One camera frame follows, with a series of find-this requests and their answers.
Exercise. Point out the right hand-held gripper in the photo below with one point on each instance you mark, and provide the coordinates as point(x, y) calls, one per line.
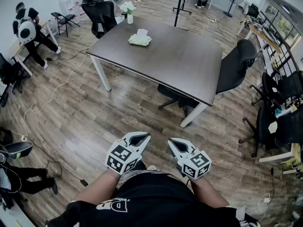
point(196, 165)

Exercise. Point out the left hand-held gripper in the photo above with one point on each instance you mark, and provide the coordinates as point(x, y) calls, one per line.
point(120, 158)

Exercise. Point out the green wet wipe pack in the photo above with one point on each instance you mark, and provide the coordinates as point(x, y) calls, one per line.
point(139, 41)

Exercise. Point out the person's right forearm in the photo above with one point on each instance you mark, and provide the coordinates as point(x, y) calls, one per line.
point(206, 193)

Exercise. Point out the person's left forearm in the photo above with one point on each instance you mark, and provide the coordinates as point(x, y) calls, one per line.
point(99, 188)

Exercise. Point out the person's white shoe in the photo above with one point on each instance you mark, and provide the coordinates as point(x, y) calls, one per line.
point(152, 167)

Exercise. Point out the white table leg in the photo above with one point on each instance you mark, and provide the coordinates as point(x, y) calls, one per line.
point(101, 72)
point(193, 116)

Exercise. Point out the person's patterned shorts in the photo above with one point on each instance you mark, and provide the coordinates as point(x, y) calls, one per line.
point(127, 176)

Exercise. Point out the person's black printed t-shirt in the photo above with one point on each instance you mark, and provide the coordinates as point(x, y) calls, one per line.
point(154, 197)

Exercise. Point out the black power adapter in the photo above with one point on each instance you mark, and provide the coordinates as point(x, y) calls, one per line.
point(84, 183)

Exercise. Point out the white charger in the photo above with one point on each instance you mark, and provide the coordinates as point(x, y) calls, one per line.
point(267, 200)

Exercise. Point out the white power strip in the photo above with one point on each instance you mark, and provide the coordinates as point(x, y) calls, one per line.
point(23, 138)

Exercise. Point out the green black sneaker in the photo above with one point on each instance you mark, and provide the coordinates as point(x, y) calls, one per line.
point(296, 163)

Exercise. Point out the white ribbed vase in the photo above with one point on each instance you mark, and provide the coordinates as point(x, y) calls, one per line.
point(130, 19)

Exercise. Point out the black grey helmet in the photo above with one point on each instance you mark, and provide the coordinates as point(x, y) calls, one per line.
point(19, 149)

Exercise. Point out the black office chair with headrest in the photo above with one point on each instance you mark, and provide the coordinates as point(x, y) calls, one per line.
point(99, 15)

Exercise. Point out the white flower bouquet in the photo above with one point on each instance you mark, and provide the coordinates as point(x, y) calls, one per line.
point(127, 7)

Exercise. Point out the black floor case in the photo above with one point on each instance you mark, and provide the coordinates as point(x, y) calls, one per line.
point(6, 136)

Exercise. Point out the black pole stand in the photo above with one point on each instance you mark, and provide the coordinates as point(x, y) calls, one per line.
point(179, 8)

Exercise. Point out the wooden desk with white legs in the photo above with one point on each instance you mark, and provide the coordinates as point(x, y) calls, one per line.
point(21, 51)
point(262, 35)

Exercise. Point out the black folding chair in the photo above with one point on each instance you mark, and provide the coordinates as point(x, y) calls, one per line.
point(65, 17)

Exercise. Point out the stack of white boxes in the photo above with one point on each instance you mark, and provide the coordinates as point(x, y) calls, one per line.
point(71, 6)

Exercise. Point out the white round backpack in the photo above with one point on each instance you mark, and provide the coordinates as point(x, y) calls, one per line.
point(26, 31)

